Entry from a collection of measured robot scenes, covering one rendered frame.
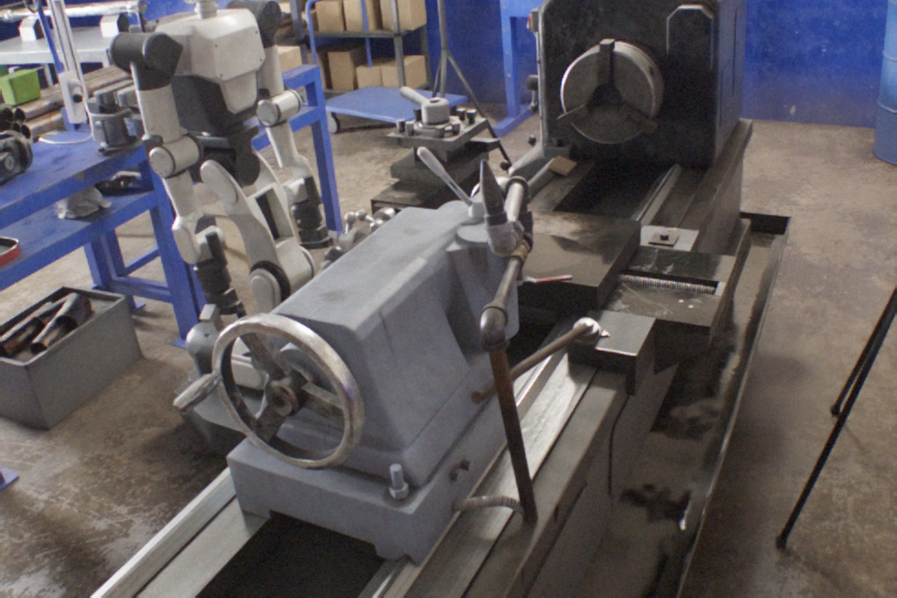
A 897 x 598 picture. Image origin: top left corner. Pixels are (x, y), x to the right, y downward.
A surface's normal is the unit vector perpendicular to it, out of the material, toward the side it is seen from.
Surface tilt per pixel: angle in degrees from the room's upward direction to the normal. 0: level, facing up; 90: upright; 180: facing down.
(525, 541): 0
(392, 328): 82
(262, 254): 90
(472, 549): 0
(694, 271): 0
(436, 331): 76
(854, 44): 90
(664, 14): 90
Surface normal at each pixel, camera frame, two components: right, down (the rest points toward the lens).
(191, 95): -0.45, 0.58
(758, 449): -0.09, -0.90
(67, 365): 0.91, 0.11
